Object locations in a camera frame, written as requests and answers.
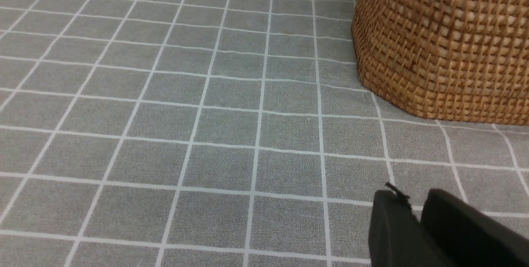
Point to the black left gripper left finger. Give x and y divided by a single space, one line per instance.
396 238

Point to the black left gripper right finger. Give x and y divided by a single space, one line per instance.
470 238

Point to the woven wicker basket green lining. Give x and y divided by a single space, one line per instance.
457 60

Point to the grey checked tablecloth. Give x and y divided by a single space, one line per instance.
215 133

